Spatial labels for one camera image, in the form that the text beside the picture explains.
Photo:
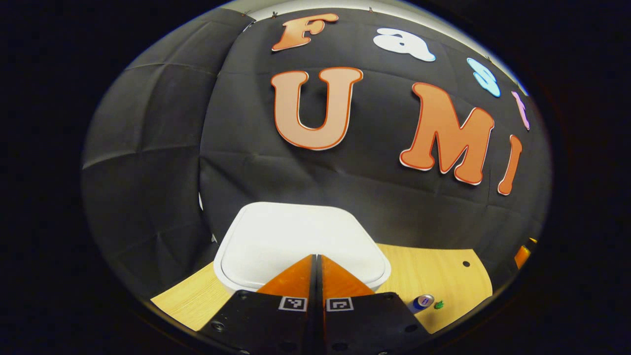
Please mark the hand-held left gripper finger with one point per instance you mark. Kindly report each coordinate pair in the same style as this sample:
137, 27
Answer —
323, 335
310, 335

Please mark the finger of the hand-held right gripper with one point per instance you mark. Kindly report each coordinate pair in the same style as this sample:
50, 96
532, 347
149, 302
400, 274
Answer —
522, 256

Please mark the white desktop garbage bin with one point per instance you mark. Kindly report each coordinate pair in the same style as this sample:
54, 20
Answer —
296, 236

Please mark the silver blue pop can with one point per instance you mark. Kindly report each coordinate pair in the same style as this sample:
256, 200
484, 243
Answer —
422, 302

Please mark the wooden desktop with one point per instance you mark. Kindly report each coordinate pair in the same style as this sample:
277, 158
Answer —
434, 271

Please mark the black backdrop cloth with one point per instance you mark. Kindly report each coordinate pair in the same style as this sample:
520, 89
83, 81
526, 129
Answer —
148, 148

